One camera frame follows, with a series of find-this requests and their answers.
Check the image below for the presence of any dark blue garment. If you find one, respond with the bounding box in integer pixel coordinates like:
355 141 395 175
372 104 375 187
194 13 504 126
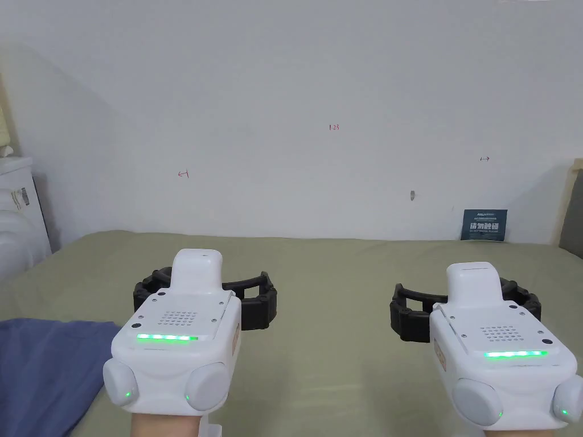
0 318 124 437

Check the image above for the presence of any person's right hand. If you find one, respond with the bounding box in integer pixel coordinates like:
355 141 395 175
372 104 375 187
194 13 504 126
473 426 565 437

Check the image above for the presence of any person's left hand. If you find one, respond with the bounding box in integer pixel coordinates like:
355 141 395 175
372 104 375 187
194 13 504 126
131 411 202 437

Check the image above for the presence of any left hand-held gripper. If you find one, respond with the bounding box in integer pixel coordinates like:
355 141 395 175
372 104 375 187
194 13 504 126
102 248 279 437

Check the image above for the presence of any white washing machine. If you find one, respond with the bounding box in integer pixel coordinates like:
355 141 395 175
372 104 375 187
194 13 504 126
0 156 54 284

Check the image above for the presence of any bed with pale green sheet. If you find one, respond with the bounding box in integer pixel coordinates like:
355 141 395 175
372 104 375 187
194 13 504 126
0 230 583 437

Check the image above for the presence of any dark blue wall sign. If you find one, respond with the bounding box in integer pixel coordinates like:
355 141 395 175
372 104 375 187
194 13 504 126
459 209 508 242

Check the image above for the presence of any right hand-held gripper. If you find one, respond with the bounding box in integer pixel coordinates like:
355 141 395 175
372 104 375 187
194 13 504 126
389 261 583 431

